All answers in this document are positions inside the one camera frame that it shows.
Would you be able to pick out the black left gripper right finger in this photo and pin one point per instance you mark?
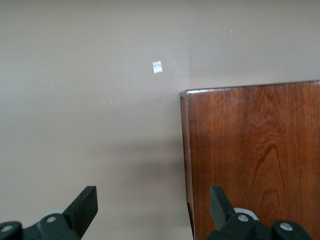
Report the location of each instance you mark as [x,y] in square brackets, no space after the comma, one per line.
[222,212]

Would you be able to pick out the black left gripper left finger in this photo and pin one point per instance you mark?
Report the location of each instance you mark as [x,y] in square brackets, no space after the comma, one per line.
[80,212]

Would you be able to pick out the dark brown wooden cabinet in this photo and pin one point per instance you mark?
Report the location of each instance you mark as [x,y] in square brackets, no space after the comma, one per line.
[250,150]

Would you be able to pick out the small square tape patch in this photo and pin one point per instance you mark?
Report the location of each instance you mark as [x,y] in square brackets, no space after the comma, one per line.
[157,67]

